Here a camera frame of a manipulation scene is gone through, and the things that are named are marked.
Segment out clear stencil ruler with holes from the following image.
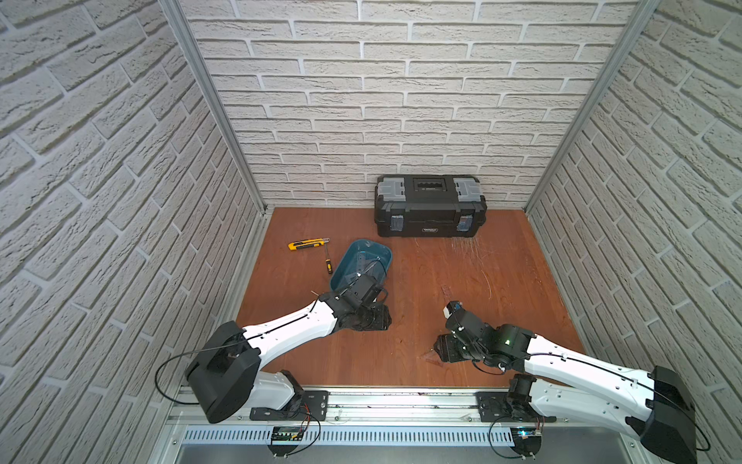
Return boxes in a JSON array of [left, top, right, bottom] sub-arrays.
[[355, 251, 373, 276]]

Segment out teal plastic storage tray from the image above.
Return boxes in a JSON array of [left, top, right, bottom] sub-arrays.
[[330, 240, 392, 292]]

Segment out black plastic toolbox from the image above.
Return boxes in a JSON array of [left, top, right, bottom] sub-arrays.
[[374, 174, 487, 238]]

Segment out long clear straight ruler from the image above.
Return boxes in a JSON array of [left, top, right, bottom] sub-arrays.
[[340, 259, 386, 288]]

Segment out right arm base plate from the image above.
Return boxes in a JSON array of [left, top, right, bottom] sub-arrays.
[[475, 392, 557, 423]]

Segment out right controller board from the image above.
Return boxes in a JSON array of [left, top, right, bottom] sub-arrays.
[[510, 428, 542, 459]]

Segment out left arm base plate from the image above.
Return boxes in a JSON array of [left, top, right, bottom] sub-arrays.
[[249, 390, 330, 421]]

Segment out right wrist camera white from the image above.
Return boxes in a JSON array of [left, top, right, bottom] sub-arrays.
[[444, 301, 463, 319]]

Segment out controller board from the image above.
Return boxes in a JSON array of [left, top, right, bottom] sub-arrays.
[[510, 428, 542, 459], [268, 426, 306, 457]]

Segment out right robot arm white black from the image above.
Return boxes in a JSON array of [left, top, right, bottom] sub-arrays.
[[434, 301, 711, 463]]

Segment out yellow utility knife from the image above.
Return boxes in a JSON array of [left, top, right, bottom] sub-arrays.
[[288, 238, 330, 251]]

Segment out left controller board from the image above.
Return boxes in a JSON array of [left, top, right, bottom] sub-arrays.
[[268, 426, 306, 457]]

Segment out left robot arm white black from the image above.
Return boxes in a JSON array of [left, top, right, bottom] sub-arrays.
[[154, 273, 391, 423]]

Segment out small yellow-handled screwdriver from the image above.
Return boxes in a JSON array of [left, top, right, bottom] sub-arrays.
[[324, 243, 334, 275]]

